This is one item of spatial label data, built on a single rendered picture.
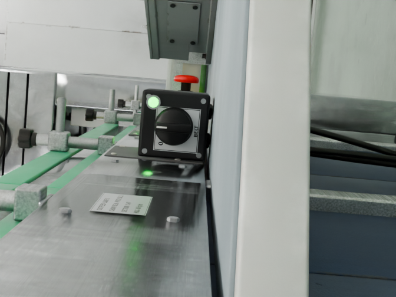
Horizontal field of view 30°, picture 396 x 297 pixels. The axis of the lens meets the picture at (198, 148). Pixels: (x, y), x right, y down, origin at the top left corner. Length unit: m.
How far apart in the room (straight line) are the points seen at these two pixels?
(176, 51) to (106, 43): 3.84
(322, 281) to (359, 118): 2.05
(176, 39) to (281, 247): 1.07
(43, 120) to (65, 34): 2.82
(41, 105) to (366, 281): 2.09
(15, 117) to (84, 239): 2.10
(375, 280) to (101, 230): 0.18
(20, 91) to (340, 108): 1.06
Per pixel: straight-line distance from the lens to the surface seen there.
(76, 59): 5.28
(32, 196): 0.56
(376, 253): 0.58
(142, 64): 5.22
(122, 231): 0.47
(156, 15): 1.33
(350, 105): 2.51
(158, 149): 0.87
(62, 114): 1.03
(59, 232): 0.46
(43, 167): 0.87
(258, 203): 0.34
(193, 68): 1.65
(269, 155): 0.35
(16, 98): 2.53
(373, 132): 2.53
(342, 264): 0.53
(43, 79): 2.51
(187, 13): 1.31
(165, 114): 0.84
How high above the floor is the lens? 0.77
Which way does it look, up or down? level
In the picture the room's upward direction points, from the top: 85 degrees counter-clockwise
